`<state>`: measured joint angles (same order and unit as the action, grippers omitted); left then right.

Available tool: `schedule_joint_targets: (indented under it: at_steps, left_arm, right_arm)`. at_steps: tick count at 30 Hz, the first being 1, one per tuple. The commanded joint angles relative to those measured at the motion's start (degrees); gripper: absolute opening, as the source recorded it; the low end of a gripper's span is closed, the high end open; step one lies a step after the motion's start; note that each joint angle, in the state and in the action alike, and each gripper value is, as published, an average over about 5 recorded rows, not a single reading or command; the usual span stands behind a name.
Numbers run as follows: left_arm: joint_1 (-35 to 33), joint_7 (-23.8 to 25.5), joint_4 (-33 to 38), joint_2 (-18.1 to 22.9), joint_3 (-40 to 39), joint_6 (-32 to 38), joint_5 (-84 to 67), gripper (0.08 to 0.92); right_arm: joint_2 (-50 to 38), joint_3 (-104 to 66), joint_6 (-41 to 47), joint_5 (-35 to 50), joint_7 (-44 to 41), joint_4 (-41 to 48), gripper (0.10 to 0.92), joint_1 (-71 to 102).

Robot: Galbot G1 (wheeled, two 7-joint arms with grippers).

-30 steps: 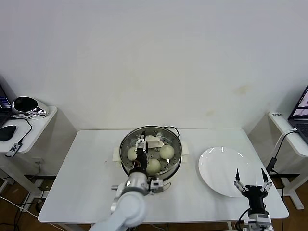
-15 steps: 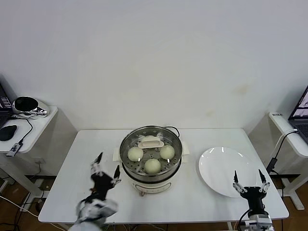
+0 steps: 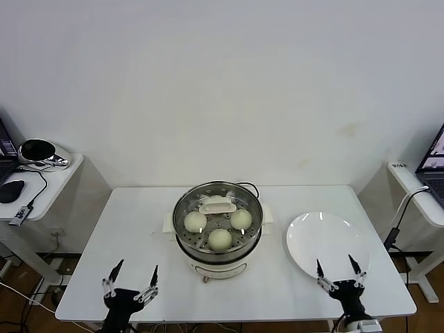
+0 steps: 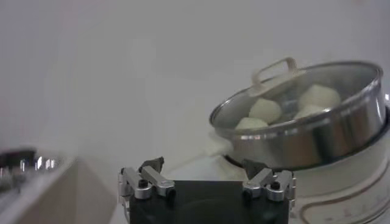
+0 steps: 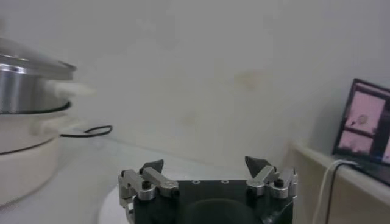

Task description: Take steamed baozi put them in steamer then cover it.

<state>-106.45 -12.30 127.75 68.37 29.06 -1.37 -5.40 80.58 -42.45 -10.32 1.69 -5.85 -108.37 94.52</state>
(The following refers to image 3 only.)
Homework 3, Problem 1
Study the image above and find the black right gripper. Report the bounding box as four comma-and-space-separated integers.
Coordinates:
315, 254, 368, 319

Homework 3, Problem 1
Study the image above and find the laptop charger cable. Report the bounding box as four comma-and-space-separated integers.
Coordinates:
395, 185, 431, 232

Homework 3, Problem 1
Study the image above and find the black laptop beside chrome object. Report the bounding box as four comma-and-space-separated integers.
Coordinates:
0, 116, 20, 185

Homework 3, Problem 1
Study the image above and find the thin black hub cable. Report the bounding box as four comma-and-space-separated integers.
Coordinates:
15, 165, 49, 209

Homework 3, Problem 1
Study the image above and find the black power adapter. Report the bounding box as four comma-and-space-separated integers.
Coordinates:
383, 227, 402, 250

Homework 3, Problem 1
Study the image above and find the wall socket with plug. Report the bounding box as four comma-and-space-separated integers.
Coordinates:
49, 227, 67, 250

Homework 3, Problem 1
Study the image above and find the glass lid with cream handle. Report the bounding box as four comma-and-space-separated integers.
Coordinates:
173, 180, 263, 255

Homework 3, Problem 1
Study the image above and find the stainless steel steamer basket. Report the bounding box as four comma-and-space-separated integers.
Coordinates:
172, 180, 264, 262

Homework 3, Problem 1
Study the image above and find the white side table with label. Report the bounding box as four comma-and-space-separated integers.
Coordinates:
387, 161, 444, 305

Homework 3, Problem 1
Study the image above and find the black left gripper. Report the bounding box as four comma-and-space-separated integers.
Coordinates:
101, 258, 160, 333

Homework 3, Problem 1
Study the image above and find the steel steamer pot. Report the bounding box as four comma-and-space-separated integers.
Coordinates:
162, 203, 275, 284

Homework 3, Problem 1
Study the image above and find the grey laptop with white plug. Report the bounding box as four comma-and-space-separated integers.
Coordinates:
415, 124, 444, 205

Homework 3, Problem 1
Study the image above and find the white side table with mouse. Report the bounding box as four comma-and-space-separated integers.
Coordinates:
0, 152, 86, 289

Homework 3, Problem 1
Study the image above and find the wire bundle under table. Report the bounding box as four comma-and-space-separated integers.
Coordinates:
137, 321, 232, 333

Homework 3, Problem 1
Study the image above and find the shiny chrome rounded object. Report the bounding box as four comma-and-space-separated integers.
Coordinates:
17, 138, 73, 171

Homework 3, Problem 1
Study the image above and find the black computer mouse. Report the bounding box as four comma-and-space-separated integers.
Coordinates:
0, 179, 26, 204

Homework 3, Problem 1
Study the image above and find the white round plate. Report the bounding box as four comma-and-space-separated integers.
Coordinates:
286, 211, 371, 286

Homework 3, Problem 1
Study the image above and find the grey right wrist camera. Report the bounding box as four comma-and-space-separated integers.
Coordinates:
338, 314, 382, 333

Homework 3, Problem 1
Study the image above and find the white floor cable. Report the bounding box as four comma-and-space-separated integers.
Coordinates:
0, 280, 60, 312

